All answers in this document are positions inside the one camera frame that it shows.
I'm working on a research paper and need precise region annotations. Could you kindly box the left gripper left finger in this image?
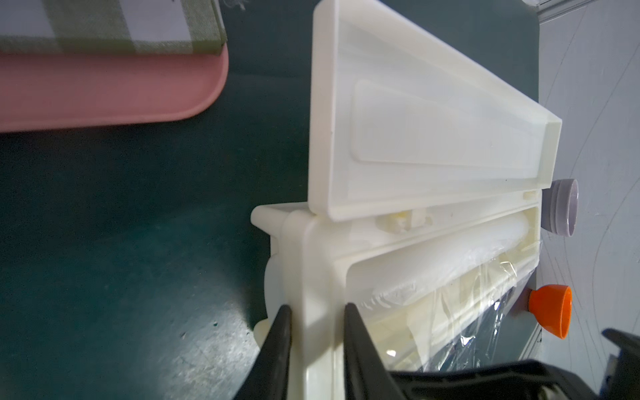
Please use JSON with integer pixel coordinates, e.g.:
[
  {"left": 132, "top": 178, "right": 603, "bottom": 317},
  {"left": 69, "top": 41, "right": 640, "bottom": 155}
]
[{"left": 234, "top": 305, "right": 292, "bottom": 400}]

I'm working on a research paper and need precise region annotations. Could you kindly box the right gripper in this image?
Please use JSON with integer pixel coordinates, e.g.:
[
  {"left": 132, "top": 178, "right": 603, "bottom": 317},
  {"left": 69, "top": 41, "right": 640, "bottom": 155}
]
[{"left": 391, "top": 328, "right": 639, "bottom": 399}]

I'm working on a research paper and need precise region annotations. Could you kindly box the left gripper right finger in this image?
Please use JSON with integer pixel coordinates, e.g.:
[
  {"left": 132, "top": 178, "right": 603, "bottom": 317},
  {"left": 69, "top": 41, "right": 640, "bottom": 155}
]
[{"left": 343, "top": 303, "right": 405, "bottom": 399}]

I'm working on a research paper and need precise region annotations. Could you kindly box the white plastic wrap dispenser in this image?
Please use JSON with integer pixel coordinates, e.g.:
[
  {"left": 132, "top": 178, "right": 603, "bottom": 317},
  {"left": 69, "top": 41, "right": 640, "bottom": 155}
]
[{"left": 251, "top": 1, "right": 562, "bottom": 399}]

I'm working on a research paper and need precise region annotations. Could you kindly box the green checkered cloth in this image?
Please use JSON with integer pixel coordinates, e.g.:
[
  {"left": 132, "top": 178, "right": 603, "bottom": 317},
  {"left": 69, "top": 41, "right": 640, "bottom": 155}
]
[{"left": 1, "top": 0, "right": 227, "bottom": 55}]

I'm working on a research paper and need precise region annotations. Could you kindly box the orange bowl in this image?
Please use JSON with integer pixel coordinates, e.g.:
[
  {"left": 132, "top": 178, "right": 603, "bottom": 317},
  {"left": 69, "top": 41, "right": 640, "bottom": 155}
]
[{"left": 528, "top": 284, "right": 573, "bottom": 339}]

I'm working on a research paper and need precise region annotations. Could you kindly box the clear plastic wrap sheet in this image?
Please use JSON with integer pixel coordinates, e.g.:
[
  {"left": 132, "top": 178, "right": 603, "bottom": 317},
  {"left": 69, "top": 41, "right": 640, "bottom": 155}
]
[{"left": 346, "top": 239, "right": 541, "bottom": 371}]

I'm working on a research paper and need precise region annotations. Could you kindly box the pink tray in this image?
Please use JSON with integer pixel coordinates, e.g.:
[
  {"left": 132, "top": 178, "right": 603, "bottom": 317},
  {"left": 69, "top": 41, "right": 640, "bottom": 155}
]
[{"left": 1, "top": 50, "right": 229, "bottom": 133}]

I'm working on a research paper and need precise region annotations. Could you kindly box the purple bowl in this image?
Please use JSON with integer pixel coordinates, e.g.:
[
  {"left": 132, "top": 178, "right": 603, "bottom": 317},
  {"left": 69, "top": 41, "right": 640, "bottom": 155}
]
[{"left": 541, "top": 178, "right": 579, "bottom": 238}]

